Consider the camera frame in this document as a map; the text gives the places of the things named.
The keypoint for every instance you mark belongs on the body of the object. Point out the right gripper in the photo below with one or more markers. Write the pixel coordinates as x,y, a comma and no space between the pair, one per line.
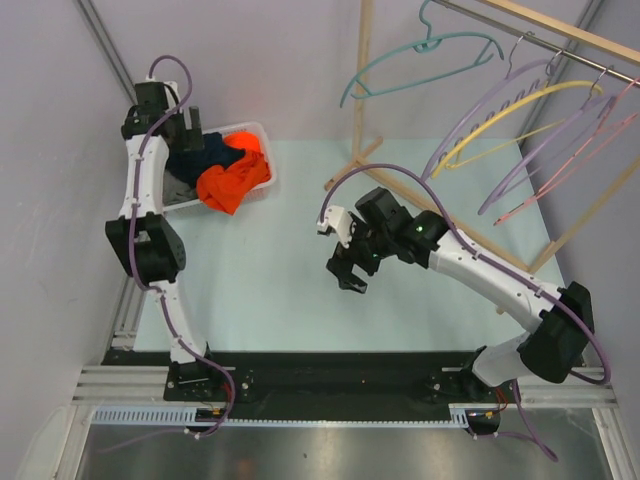
340,262

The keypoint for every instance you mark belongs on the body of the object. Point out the white plastic laundry basket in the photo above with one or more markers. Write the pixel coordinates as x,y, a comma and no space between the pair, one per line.
258,192

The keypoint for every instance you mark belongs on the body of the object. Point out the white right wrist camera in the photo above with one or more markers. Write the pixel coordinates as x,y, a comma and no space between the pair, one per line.
338,221

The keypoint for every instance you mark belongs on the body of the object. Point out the orange garment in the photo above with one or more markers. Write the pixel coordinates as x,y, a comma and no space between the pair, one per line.
224,188

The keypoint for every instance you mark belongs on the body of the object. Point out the grey garment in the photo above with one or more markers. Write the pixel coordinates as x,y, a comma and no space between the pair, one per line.
175,191

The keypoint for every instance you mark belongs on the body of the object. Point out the wooden clothes rack frame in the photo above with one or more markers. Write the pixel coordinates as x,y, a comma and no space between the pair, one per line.
360,164

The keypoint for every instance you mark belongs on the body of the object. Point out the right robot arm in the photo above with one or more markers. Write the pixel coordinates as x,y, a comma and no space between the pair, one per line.
556,320

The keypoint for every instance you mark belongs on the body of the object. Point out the aluminium frame rail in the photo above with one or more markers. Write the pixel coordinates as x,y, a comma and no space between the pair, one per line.
120,375

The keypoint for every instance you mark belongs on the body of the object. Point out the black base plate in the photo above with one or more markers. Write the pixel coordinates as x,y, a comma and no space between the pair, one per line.
351,388

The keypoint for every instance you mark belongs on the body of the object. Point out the pink plastic hanger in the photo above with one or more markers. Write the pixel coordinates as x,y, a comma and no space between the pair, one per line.
604,135

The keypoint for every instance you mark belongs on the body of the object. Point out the teal plastic hanger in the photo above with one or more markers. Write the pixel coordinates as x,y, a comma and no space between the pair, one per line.
438,55

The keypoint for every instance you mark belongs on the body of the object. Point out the metal hanging rod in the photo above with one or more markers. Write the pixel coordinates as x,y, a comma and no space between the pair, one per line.
575,37

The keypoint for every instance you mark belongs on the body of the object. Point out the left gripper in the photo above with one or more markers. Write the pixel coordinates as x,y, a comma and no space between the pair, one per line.
189,140

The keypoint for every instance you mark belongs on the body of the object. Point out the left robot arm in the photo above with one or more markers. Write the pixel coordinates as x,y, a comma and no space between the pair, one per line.
148,248

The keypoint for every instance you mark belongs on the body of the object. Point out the navy blue shorts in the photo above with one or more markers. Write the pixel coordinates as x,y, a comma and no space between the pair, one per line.
188,166

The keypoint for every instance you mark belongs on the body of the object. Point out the yellow plastic hanger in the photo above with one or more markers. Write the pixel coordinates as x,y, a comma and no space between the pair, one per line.
454,142

